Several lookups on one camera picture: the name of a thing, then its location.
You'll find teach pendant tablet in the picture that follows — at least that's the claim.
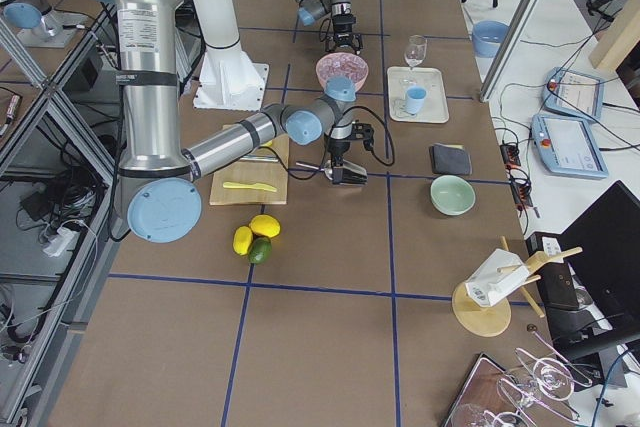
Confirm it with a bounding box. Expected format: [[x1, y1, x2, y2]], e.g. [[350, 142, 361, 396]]
[[531, 114, 609, 179], [542, 67, 605, 122]]

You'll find blue plastic cup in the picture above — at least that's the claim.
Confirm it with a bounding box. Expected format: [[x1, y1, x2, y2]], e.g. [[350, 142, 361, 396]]
[[404, 85, 427, 115]]

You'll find steel cylinder muddler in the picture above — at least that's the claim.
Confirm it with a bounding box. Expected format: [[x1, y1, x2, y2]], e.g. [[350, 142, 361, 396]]
[[239, 154, 279, 163]]

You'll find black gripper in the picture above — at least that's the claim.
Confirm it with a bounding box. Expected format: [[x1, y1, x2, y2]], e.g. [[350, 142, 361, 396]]
[[324, 122, 374, 185], [324, 14, 363, 55]]

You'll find yellow lemon back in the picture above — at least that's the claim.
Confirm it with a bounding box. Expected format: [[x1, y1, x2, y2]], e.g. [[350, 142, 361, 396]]
[[232, 226, 254, 256]]

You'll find glass holder rack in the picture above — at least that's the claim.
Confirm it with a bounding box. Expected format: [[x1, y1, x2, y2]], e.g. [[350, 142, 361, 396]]
[[441, 326, 593, 426]]

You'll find pink bowl of ice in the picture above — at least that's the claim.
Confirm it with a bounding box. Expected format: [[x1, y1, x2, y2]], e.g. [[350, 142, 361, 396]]
[[315, 52, 369, 92]]

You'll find aluminium frame post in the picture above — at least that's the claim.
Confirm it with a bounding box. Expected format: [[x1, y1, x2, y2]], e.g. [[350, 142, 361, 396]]
[[479, 0, 539, 102]]

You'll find yellow lemon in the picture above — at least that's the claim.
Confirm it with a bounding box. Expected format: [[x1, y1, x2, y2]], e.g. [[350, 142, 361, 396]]
[[232, 226, 254, 256], [249, 214, 281, 238]]

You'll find near teach pendant tablet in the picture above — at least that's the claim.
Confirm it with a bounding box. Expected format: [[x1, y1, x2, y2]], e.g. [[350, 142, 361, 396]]
[[531, 114, 609, 179]]

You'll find yellow lemon front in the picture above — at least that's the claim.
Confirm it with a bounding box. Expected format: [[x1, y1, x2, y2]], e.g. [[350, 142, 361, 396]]
[[249, 214, 281, 238]]

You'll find green ceramic bowl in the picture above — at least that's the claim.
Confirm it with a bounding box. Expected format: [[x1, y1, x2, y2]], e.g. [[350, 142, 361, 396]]
[[430, 175, 476, 216]]

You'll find wooden paper towel stand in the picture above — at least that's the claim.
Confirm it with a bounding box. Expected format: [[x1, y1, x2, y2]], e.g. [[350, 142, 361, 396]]
[[452, 236, 583, 337]]

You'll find black laptop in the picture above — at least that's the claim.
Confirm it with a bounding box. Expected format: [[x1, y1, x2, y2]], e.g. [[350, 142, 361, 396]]
[[524, 179, 640, 363]]

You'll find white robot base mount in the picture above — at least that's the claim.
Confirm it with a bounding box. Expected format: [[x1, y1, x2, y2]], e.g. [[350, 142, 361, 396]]
[[193, 0, 269, 111]]

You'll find metal ice scoop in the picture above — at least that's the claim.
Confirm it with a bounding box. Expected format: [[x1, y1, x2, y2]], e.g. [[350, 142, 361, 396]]
[[295, 160, 369, 186]]

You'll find clear wine glass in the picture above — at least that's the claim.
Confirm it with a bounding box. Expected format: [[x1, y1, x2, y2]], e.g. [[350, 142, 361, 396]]
[[401, 35, 427, 89]]

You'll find yellow plastic knife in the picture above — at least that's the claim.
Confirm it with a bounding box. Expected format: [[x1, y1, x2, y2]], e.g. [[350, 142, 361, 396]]
[[222, 181, 278, 193]]

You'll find far teach pendant tablet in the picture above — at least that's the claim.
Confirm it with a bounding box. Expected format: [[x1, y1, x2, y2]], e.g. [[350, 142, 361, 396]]
[[542, 67, 605, 122]]

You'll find cream serving tray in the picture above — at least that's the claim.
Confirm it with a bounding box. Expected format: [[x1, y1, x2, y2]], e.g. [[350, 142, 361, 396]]
[[387, 67, 449, 124]]

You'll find blue bowl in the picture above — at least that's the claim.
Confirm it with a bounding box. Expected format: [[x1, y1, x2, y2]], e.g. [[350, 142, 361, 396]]
[[471, 20, 509, 58]]

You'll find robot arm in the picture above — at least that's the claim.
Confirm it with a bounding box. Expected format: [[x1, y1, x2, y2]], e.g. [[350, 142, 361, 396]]
[[104, 0, 357, 243], [296, 0, 363, 55]]

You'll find green avocado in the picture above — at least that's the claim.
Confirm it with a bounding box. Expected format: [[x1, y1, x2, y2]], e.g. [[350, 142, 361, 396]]
[[247, 237, 272, 264]]

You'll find wooden cutting board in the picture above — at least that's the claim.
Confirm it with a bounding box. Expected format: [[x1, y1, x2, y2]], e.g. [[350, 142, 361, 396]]
[[209, 134, 290, 206]]

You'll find grey folded cloth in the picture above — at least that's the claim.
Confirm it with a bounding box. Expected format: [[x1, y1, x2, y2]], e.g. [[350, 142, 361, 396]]
[[429, 143, 472, 175]]

